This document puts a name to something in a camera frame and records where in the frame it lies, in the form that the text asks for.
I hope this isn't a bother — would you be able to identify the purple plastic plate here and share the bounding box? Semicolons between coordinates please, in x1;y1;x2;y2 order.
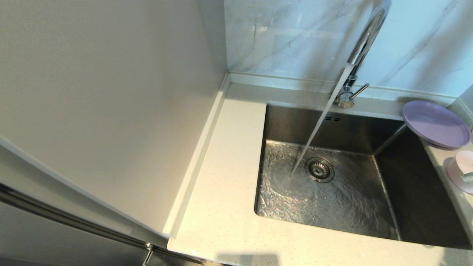
403;100;471;149

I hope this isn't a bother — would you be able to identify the chrome gooseneck faucet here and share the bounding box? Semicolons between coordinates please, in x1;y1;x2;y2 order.
333;0;392;109

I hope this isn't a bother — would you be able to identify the stainless steel sink basin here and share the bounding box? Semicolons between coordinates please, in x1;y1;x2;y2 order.
254;103;472;249

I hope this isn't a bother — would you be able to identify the pink plastic cup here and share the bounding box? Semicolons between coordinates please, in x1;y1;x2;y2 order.
445;150;473;195

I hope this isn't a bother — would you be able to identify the round metal drain strainer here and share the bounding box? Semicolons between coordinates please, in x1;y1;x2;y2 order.
305;157;335;184

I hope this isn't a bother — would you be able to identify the white tall cabinet side panel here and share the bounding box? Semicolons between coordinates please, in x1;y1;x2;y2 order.
0;0;228;237

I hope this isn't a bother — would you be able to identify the grey lower cabinet door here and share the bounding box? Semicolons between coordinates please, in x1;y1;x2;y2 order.
0;198;150;266

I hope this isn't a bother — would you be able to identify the grey cabinet door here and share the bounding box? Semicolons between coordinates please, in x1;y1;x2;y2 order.
0;135;170;249
0;198;150;266

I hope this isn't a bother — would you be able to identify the grey upper cabinet door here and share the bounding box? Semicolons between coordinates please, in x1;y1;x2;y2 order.
0;135;170;249

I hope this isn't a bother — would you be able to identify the metal door trim rail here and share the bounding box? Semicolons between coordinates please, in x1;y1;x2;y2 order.
0;181;153;250

